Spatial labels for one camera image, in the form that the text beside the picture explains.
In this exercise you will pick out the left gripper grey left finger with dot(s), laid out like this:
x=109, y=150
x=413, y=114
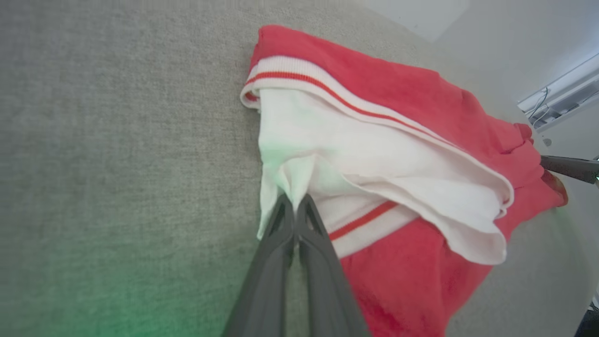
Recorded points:
x=266, y=285

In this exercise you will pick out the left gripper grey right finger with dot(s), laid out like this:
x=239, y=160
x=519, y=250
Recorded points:
x=323, y=290

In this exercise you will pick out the grey fabric sofa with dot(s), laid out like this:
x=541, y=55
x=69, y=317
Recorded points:
x=117, y=164

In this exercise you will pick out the white window rail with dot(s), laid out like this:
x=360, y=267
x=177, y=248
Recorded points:
x=566, y=93

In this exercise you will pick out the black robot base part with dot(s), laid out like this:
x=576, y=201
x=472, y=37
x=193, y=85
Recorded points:
x=589, y=320

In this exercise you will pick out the red and white garment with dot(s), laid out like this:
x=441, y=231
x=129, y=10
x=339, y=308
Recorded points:
x=398, y=154

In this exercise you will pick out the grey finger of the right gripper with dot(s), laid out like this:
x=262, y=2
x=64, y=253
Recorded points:
x=575, y=168

